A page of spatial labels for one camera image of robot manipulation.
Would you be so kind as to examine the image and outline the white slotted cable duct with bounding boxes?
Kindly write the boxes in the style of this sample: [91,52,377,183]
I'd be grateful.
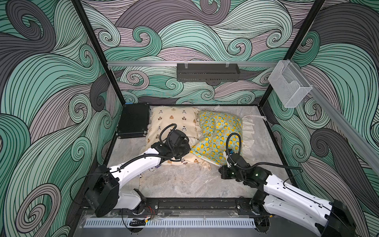
[84,218,256,229]

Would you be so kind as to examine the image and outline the green lemon print pillow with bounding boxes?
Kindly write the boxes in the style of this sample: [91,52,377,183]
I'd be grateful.
[185,110,261,170]

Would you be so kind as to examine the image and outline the aluminium wall rail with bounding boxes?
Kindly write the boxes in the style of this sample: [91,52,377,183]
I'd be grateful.
[293,62,379,173]
[107,60,279,68]

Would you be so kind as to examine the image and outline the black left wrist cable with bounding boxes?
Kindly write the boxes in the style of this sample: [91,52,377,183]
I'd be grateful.
[108,123,190,175]

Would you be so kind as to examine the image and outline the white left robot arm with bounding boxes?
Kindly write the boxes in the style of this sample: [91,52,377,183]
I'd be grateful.
[85,129,190,217]

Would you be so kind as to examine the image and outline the aluminium wall rail right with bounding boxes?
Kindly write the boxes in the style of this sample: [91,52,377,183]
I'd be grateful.
[293,62,379,173]

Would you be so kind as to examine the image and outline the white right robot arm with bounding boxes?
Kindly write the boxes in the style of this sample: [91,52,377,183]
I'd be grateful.
[219,149,356,237]

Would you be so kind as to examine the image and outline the black perforated wall tray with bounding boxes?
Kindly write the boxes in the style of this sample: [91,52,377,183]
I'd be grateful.
[176,63,241,86]

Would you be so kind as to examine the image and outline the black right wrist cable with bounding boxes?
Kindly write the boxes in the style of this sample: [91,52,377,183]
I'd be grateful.
[225,132,304,172]

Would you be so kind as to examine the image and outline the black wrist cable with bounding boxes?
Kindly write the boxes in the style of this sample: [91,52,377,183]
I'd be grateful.
[225,132,304,172]
[108,123,190,175]

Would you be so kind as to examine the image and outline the aluminium wall rail back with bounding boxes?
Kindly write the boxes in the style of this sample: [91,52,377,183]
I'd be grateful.
[107,60,279,68]

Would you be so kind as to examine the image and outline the cream animal print pillow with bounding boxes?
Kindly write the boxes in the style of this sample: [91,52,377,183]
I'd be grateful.
[139,106,205,166]

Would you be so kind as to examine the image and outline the black ribbed hard case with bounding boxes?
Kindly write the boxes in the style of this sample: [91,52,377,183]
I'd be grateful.
[116,103,150,139]

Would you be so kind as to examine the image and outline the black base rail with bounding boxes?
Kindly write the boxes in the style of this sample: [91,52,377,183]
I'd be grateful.
[118,197,279,217]

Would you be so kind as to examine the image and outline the clear acrylic wall holder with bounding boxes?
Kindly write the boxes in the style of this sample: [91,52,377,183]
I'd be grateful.
[268,60,312,108]

